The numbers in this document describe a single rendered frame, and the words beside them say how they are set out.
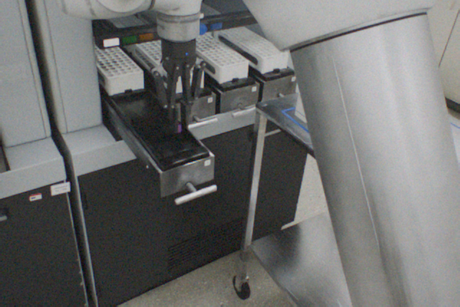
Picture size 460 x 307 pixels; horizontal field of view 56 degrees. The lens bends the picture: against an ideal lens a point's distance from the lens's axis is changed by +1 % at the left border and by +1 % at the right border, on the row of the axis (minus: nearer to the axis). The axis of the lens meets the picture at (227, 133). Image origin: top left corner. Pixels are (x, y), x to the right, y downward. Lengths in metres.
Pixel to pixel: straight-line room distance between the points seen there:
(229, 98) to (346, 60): 0.97
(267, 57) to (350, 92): 1.04
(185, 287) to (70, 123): 0.83
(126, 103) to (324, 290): 0.81
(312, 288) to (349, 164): 1.14
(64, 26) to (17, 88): 0.18
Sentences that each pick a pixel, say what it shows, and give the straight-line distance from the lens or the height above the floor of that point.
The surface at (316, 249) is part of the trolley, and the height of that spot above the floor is 0.28.
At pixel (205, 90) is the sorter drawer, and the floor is 0.82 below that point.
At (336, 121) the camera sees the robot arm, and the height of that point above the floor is 1.24.
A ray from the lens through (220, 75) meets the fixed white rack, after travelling 1.26.
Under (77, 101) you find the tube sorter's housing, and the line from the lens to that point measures 1.17.
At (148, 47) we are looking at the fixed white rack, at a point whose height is 0.86.
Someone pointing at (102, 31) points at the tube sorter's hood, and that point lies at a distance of 1.10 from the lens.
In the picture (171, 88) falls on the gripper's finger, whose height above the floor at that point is 0.93.
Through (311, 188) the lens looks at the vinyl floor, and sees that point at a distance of 2.21.
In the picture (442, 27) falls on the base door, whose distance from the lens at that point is 3.18.
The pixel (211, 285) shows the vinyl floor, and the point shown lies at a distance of 1.75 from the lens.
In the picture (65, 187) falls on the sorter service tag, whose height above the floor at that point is 0.64.
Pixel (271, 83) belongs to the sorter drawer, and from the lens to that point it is 1.34.
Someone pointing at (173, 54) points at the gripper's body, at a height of 1.02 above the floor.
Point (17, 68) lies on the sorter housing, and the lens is 1.10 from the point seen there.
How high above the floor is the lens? 1.39
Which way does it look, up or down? 33 degrees down
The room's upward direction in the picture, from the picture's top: 4 degrees clockwise
